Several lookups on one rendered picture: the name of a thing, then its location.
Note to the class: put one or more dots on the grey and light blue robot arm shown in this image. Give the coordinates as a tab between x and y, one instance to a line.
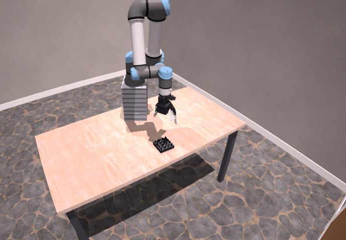
144	64

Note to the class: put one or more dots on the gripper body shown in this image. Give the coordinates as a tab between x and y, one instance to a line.
163	104

